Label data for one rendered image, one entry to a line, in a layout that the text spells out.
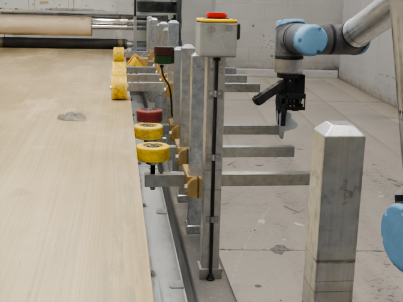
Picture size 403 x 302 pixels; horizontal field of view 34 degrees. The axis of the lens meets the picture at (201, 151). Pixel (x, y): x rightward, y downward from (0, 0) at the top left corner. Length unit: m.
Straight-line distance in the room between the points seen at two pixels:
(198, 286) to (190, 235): 0.29
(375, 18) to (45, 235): 1.15
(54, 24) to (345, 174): 3.86
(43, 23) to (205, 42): 3.16
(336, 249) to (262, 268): 2.66
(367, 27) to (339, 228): 1.38
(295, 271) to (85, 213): 2.18
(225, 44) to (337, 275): 0.74
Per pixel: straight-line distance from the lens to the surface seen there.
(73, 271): 0.92
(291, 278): 3.16
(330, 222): 0.58
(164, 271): 1.62
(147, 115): 2.07
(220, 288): 1.35
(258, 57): 10.79
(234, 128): 2.13
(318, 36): 1.99
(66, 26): 4.35
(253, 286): 3.05
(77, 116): 1.96
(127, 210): 1.16
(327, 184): 0.56
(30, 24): 4.37
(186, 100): 1.80
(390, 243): 1.47
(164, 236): 1.83
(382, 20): 1.87
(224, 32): 1.26
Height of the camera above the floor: 1.27
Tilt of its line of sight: 13 degrees down
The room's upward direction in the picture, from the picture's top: 2 degrees clockwise
